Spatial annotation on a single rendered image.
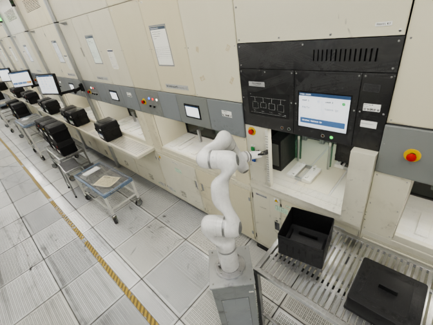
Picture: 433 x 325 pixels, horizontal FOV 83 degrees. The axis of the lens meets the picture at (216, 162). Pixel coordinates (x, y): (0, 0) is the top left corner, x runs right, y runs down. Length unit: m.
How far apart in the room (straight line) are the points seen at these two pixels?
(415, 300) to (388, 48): 1.17
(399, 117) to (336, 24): 0.53
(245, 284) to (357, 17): 1.49
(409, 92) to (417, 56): 0.15
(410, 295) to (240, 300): 0.90
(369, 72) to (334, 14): 0.31
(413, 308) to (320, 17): 1.43
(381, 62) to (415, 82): 0.16
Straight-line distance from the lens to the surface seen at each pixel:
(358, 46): 1.41
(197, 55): 2.01
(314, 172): 2.19
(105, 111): 4.31
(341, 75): 1.45
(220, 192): 1.29
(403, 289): 1.65
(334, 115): 1.53
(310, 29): 1.47
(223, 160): 1.23
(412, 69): 1.39
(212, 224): 1.39
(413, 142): 1.48
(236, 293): 1.73
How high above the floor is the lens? 2.17
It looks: 32 degrees down
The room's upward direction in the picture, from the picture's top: 10 degrees counter-clockwise
